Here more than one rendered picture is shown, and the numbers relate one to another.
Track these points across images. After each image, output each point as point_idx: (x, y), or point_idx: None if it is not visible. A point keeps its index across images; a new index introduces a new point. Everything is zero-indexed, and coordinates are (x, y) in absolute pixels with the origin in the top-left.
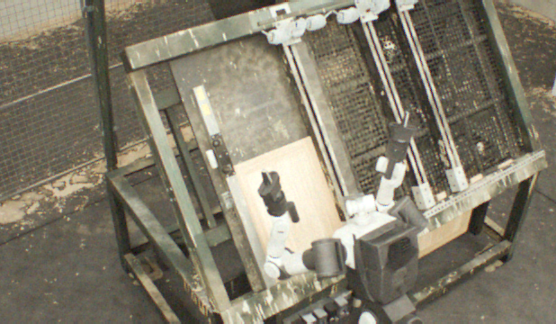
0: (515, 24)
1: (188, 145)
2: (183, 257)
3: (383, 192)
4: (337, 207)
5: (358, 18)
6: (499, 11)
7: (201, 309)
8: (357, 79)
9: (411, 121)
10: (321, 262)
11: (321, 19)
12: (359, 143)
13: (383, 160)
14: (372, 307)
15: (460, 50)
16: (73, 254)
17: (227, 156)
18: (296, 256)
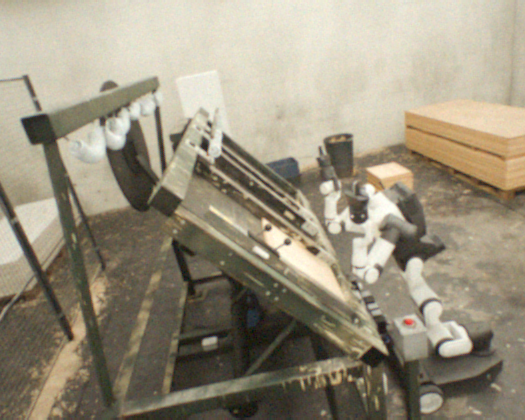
0: (149, 210)
1: (134, 342)
2: (273, 373)
3: (333, 207)
4: (309, 248)
5: (208, 146)
6: (133, 211)
7: (335, 379)
8: (236, 182)
9: (175, 270)
10: (405, 226)
11: (218, 135)
12: (169, 298)
13: (327, 184)
14: (414, 251)
15: (143, 234)
16: None
17: (265, 243)
18: (380, 246)
